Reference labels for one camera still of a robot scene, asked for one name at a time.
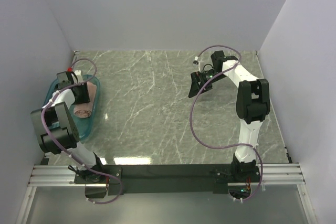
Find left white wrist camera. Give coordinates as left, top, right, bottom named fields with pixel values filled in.
left=66, top=67, right=81, bottom=84

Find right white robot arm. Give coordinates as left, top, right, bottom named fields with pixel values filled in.
left=188, top=51, right=270, bottom=182

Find pink towel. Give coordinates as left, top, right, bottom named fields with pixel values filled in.
left=74, top=82, right=97, bottom=119

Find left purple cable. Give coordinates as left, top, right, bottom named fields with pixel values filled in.
left=41, top=58, right=124, bottom=205

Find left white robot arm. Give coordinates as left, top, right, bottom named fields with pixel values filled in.
left=30, top=69, right=106, bottom=183

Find black base bar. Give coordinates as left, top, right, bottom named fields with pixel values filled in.
left=74, top=164, right=260, bottom=196

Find teal plastic tray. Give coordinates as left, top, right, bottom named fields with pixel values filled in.
left=43, top=73, right=101, bottom=142

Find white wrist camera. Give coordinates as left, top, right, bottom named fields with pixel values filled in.
left=66, top=67, right=81, bottom=84
left=193, top=56, right=205, bottom=72

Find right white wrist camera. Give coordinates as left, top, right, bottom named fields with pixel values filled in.
left=193, top=56, right=205, bottom=72

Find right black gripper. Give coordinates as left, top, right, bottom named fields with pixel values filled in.
left=188, top=70, right=227, bottom=98

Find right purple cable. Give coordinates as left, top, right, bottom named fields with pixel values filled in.
left=190, top=45, right=264, bottom=202

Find purple cable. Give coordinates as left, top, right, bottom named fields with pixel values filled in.
left=41, top=58, right=124, bottom=205
left=190, top=45, right=264, bottom=202

